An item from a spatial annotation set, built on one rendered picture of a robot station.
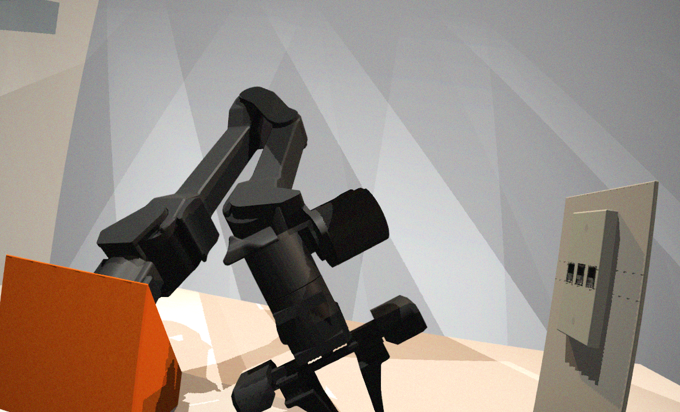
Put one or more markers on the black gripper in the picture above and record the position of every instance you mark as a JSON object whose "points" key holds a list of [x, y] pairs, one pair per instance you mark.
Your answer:
{"points": [[313, 326]]}

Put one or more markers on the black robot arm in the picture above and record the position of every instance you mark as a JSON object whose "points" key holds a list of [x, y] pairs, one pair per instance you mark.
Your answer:
{"points": [[162, 243]]}

